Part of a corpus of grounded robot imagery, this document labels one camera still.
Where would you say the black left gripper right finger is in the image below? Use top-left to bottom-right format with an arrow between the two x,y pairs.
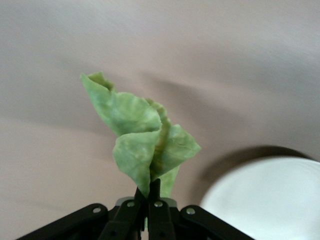
147,178 -> 256,240

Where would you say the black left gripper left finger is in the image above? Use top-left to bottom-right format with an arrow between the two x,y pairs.
14,186 -> 149,240

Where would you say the green lettuce leaf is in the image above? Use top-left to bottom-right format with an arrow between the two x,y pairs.
79,71 -> 202,198

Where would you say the beige round plate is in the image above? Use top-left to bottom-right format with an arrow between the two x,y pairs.
199,156 -> 320,240

